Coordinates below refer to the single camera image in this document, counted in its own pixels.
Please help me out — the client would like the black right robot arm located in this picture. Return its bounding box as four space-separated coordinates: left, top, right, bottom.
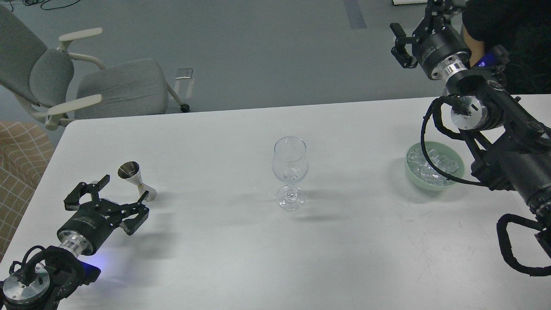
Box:
390 0 551 276

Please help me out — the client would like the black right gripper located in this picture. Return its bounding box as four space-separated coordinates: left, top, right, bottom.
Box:
390 0 471 81

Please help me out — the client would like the person in dark shirt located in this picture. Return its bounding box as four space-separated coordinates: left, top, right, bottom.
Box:
461 0 551 94

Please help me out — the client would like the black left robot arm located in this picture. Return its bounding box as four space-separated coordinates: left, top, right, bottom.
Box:
1 175 157 310

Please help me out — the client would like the brown checkered cushion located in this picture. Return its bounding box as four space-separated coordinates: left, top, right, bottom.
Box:
0 121 55 258

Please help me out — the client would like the grey office chair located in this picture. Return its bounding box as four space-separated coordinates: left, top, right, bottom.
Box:
0 7 190 131

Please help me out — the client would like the clear wine glass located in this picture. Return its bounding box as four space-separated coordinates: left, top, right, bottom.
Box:
272 136 309 211

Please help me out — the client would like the green bowl of ice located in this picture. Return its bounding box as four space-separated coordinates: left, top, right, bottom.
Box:
405 141 465 191

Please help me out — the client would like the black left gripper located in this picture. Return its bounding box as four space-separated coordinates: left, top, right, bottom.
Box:
57 174 149 257

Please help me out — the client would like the steel cocktail jigger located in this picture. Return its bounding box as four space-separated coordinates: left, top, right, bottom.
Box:
118 161 157 202

